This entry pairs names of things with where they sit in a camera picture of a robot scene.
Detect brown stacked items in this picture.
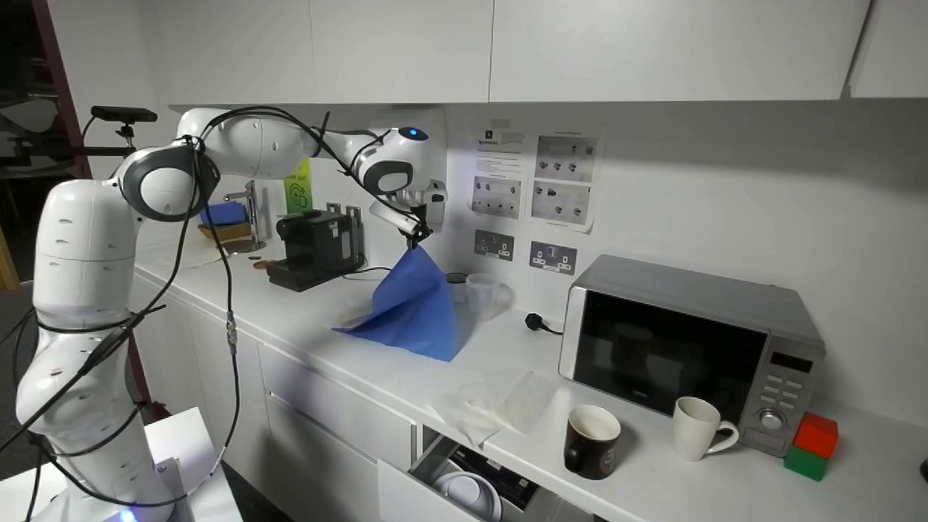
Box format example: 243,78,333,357
197,223,265,255

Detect black coffee machine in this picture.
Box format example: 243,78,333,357
265,204,369,293

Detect white paper towel dispenser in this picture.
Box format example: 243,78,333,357
424,107,450,232

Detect clear plastic jug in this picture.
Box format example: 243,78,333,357
463,274,516,316

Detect open white drawer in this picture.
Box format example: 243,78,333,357
408,429,603,522

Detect steel wall socket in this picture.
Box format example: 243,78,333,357
472,228,516,265
529,239,579,278

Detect white mug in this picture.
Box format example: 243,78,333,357
669,394,742,465

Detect white robot base table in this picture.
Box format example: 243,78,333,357
0,403,243,522

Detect black mug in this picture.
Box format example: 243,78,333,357
563,403,626,483

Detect silver microwave oven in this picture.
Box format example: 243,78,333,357
558,252,827,458

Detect blue cloth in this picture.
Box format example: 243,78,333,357
333,245,476,365

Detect white bowl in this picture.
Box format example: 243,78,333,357
433,470,504,522

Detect blue box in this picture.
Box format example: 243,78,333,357
197,202,252,231

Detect dark red door frame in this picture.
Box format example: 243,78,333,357
28,0,99,186

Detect white upper cabinet door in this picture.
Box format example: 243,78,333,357
491,0,872,106
307,0,497,107
849,0,928,103
46,0,313,107

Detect green block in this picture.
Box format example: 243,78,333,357
779,445,833,484

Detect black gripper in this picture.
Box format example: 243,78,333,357
369,188,434,249

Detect small white wall notice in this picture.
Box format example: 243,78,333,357
476,117,532,155

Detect black microwave plug cable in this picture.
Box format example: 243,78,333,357
521,310,565,341

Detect white base cabinet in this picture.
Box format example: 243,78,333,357
128,258,603,522

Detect white paper cloth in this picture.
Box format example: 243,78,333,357
424,368,563,448

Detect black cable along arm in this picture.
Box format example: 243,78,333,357
176,106,330,477

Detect red block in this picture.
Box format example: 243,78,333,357
793,413,840,461

